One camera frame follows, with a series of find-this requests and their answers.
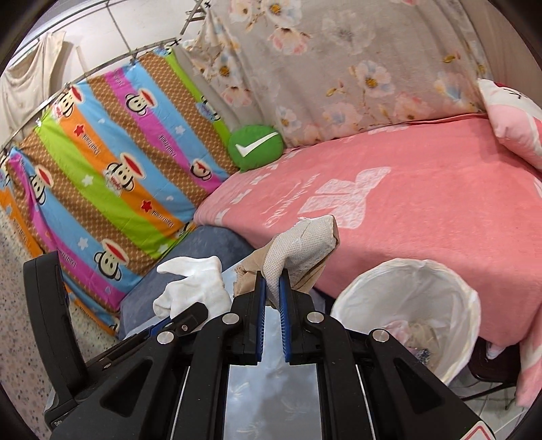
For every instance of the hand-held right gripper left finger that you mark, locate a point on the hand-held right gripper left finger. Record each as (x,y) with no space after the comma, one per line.
(259,317)

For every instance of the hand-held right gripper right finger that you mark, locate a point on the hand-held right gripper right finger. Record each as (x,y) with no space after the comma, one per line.
(286,325)

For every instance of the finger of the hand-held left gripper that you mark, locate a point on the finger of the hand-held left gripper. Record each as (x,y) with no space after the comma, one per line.
(188,319)

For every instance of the white cotton glove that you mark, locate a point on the white cotton glove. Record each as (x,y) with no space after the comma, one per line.
(190,287)

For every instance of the beige mesh cloth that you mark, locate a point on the beige mesh cloth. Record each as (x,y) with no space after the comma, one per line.
(305,241)

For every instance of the light pink cloth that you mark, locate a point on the light pink cloth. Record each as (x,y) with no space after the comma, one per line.
(394,328)

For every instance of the sheer beige cloth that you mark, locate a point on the sheer beige cloth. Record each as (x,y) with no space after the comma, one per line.
(419,334)

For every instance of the trash bin with white bag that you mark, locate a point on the trash bin with white bag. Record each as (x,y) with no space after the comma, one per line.
(423,287)

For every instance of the blue-grey cushion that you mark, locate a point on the blue-grey cushion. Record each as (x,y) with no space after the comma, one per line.
(190,245)

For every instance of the green round cushion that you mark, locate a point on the green round cushion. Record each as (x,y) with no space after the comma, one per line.
(254,148)

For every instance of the striped monkey print sheet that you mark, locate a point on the striped monkey print sheet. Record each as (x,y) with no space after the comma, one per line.
(106,139)

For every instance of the pink blanket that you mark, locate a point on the pink blanket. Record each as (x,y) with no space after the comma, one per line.
(423,203)

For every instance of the dark stool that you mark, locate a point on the dark stool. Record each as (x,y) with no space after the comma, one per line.
(487,368)

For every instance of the white hanging shirt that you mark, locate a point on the white hanging shirt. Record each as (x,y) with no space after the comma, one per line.
(29,76)

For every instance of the grey floral sheet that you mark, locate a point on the grey floral sheet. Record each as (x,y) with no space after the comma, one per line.
(338,55)

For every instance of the metal drying rack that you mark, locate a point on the metal drying rack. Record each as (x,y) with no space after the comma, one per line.
(189,19)

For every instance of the pink and white pillow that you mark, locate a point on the pink and white pillow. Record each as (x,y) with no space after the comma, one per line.
(516,122)

